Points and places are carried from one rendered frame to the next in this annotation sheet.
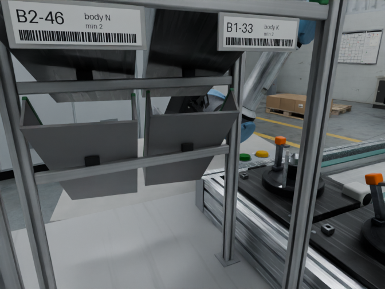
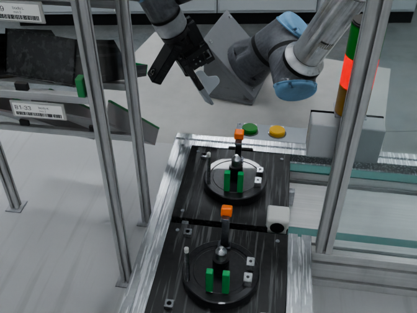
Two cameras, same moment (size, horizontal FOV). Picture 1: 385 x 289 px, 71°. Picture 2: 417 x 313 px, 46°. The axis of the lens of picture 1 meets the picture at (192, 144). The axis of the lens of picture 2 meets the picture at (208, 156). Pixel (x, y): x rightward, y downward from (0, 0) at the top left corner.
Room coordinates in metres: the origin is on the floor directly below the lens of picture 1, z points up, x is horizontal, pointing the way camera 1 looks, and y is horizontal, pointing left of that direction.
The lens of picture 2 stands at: (-0.13, -0.63, 1.71)
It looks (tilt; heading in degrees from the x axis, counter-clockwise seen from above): 39 degrees down; 33
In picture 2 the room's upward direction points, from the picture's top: straight up
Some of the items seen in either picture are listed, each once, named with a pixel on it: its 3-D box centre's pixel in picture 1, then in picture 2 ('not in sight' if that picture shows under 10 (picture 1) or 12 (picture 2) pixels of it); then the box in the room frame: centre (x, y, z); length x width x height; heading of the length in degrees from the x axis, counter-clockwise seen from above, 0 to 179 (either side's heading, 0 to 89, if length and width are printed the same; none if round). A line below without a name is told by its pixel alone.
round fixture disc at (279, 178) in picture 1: (291, 181); (235, 179); (0.58, -0.24, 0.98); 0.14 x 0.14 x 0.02
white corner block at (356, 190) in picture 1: (357, 194); (277, 220); (0.53, -0.37, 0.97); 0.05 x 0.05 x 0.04; 25
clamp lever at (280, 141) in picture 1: (281, 152); (238, 147); (0.62, -0.22, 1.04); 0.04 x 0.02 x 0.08; 25
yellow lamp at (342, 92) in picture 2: not in sight; (352, 98); (0.55, -0.46, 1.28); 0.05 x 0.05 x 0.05
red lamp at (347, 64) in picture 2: not in sight; (358, 70); (0.55, -0.46, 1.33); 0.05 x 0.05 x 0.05
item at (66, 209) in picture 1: (187, 161); (239, 100); (1.05, 0.02, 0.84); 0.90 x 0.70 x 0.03; 104
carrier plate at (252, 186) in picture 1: (291, 188); (234, 186); (0.58, -0.24, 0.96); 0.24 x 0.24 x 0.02; 25
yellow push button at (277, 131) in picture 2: (262, 155); (277, 132); (0.81, -0.22, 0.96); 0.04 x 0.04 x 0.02
